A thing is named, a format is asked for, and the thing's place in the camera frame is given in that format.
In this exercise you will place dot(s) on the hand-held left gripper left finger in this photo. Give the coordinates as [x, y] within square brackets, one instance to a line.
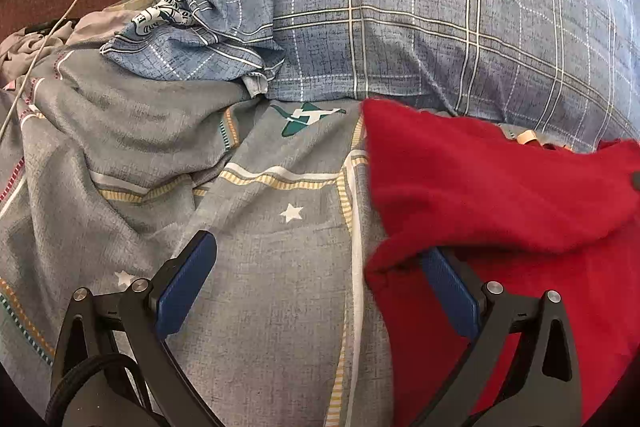
[187, 277]

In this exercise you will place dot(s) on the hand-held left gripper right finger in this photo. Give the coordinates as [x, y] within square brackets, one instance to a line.
[450, 292]

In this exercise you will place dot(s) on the red fuzzy garment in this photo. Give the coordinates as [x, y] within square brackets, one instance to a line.
[475, 187]

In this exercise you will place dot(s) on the grey printed bed sheet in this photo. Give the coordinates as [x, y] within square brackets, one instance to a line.
[260, 267]

